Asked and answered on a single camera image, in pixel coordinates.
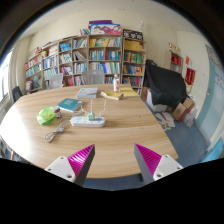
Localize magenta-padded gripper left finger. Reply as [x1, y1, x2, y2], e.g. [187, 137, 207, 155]
[44, 143, 96, 187]

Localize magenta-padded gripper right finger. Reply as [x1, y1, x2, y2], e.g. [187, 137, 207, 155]
[133, 143, 184, 186]

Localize papers on floor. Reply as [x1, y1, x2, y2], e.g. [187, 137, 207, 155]
[154, 111, 176, 131]

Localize white power strip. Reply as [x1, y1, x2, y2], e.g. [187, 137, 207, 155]
[69, 115, 106, 129]

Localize green plastic bag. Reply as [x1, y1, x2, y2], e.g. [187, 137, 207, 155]
[36, 105, 56, 126]

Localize small jar red label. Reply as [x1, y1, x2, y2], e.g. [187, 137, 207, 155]
[53, 105, 64, 122]

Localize cardboard box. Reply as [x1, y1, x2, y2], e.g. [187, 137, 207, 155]
[171, 97, 196, 123]

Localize white box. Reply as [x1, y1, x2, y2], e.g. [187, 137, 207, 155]
[145, 89, 169, 113]

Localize teal book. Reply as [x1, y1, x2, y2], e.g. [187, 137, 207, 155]
[57, 97, 84, 114]

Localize grey book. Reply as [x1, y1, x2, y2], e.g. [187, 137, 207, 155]
[75, 87, 99, 100]

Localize black cloth cover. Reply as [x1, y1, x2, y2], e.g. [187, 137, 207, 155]
[143, 59, 189, 108]

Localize yellow flat book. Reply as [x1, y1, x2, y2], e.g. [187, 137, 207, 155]
[119, 86, 140, 99]

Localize dark office chair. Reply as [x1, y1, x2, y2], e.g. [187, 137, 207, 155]
[11, 85, 24, 103]

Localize narrow grey mesh chair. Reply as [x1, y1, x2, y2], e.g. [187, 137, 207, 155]
[48, 73, 64, 90]

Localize wide grey mesh chair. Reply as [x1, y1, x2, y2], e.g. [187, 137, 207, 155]
[81, 69, 106, 86]

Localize white bottle red label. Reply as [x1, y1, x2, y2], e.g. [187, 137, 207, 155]
[112, 73, 121, 93]

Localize window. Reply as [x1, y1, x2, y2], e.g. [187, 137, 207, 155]
[0, 49, 13, 103]

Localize wooden bookshelf unit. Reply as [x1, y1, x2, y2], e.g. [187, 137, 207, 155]
[23, 19, 148, 96]

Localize white power strip cable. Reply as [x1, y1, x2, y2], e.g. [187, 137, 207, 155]
[44, 118, 73, 144]

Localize white charger cable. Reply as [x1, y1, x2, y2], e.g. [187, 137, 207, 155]
[71, 98, 108, 118]

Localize red wall hanging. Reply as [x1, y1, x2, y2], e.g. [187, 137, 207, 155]
[184, 67, 197, 86]

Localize small wooden wall shelf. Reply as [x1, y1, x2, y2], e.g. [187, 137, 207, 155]
[164, 49, 184, 74]

